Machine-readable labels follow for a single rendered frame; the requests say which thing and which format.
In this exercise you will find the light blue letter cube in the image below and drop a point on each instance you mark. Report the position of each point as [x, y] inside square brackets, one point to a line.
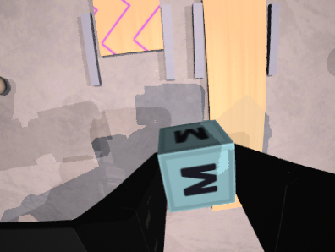
[197, 163]

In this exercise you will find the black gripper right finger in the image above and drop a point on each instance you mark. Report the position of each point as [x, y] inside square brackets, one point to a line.
[290, 207]

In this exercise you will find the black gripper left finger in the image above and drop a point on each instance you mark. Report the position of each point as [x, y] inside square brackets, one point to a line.
[129, 219]

